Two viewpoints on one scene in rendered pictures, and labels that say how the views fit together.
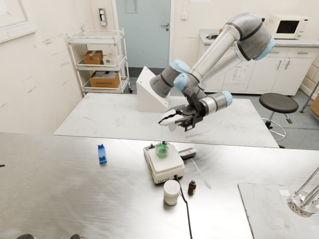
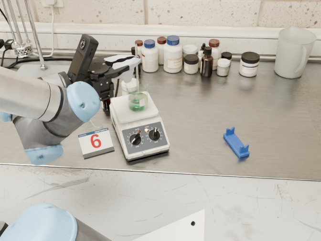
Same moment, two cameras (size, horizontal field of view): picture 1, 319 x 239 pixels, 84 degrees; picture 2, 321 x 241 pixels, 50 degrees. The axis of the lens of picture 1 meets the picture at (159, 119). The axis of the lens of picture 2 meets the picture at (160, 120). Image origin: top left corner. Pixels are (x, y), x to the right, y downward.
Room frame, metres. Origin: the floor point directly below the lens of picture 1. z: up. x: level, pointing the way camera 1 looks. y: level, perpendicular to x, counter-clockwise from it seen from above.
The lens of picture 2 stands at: (1.31, 0.06, 1.61)
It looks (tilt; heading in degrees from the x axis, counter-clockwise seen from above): 40 degrees down; 181
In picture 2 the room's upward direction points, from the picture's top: 1 degrees counter-clockwise
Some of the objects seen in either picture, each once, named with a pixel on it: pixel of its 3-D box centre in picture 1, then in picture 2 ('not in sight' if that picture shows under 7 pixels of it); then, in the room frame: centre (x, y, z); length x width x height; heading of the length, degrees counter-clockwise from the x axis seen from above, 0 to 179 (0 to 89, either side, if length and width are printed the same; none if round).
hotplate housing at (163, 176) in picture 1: (163, 159); (137, 123); (0.51, -0.02, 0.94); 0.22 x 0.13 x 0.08; 19
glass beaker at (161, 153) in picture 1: (163, 148); (136, 96); (0.50, -0.01, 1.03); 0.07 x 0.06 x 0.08; 71
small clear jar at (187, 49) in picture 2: not in sight; (189, 55); (0.10, 0.17, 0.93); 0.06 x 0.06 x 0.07
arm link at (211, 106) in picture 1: (205, 106); (55, 90); (0.63, -0.19, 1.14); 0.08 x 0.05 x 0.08; 32
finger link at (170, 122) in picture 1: (171, 125); (122, 66); (0.51, -0.05, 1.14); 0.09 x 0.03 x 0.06; 123
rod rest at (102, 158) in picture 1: (101, 152); (236, 140); (0.57, 0.28, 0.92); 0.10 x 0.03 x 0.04; 20
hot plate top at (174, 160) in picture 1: (165, 157); (134, 106); (0.49, -0.02, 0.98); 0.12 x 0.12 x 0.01; 19
